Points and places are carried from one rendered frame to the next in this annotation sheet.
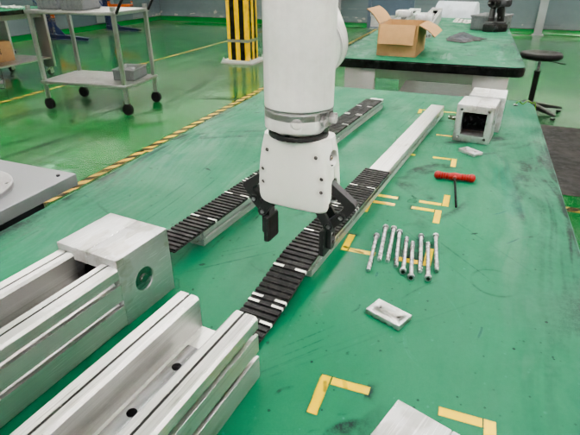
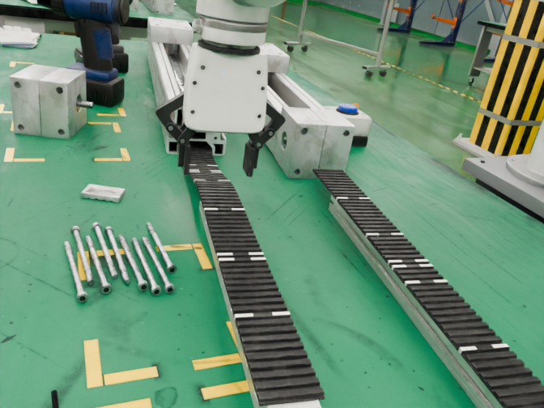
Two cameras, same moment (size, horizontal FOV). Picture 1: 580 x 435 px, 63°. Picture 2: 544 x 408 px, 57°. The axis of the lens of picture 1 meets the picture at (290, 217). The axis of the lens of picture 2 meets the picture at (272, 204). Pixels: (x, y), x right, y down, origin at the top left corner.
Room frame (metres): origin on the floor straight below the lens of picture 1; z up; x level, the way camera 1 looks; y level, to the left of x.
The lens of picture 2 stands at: (1.06, -0.40, 1.10)
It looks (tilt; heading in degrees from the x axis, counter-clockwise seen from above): 26 degrees down; 134
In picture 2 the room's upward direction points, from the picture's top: 9 degrees clockwise
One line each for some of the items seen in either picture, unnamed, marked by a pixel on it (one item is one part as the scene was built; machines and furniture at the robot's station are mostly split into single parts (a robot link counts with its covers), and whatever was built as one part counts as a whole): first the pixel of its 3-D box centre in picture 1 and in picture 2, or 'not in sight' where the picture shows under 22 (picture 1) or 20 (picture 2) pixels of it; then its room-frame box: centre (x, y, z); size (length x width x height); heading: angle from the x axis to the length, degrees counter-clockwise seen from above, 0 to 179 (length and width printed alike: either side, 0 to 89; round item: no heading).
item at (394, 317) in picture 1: (387, 313); (104, 193); (0.48, -0.13, 0.78); 0.05 x 0.03 x 0.01; 46
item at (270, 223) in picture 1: (263, 215); (258, 150); (0.60, 0.04, 0.87); 0.03 x 0.03 x 0.07; 63
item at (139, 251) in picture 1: (112, 263); (319, 143); (0.53, 0.24, 0.83); 0.12 x 0.09 x 0.10; 63
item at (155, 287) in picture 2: (390, 243); (144, 264); (0.66, -0.16, 0.78); 0.11 x 0.01 x 0.01; 164
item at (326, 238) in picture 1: (334, 232); (176, 146); (0.55, -0.06, 0.87); 0.03 x 0.03 x 0.07; 63
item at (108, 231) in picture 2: (405, 254); (116, 253); (0.62, -0.18, 0.78); 0.11 x 0.01 x 0.01; 165
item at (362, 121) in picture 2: not in sight; (340, 125); (0.43, 0.41, 0.81); 0.10 x 0.08 x 0.06; 63
